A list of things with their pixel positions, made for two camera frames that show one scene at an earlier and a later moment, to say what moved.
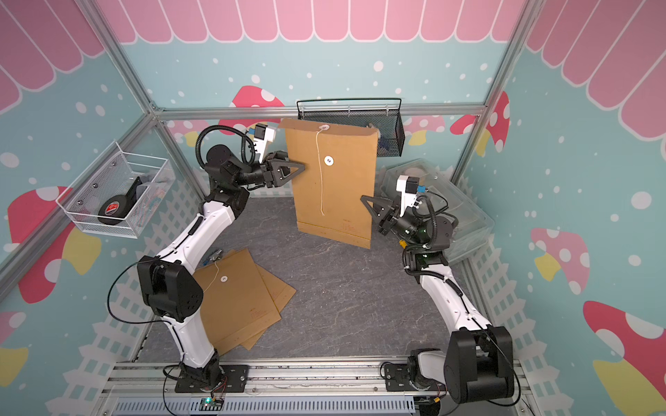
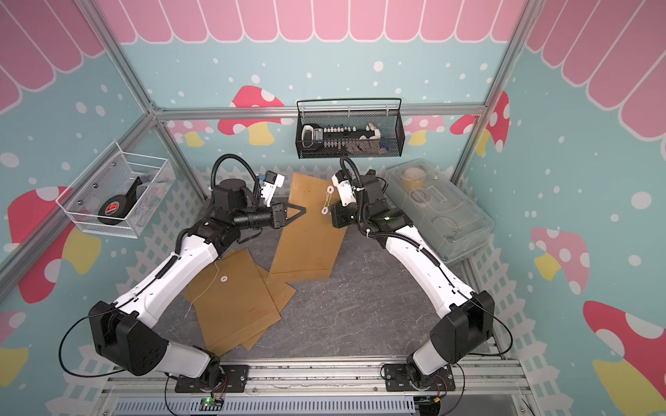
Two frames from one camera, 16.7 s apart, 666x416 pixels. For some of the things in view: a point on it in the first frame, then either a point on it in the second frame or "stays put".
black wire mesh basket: [384, 115] stays put
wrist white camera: [262, 136] to [271, 180]
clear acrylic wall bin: [119, 193] stays put
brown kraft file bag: [339, 170] to [312, 241]
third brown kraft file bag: [237, 302] stays put
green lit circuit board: [211, 404] stays put
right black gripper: [391, 221] to [336, 212]
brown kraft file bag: [280, 292] stays put
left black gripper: [275, 165] to [277, 213]
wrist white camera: [408, 185] to [345, 191]
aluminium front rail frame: [295, 387] stays put
